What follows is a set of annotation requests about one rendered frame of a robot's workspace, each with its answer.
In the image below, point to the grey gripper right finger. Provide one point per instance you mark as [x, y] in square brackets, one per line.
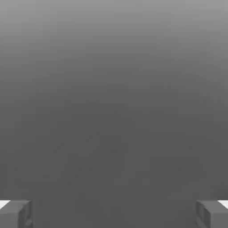
[216, 216]

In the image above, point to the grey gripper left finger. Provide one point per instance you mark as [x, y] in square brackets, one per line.
[12, 215]

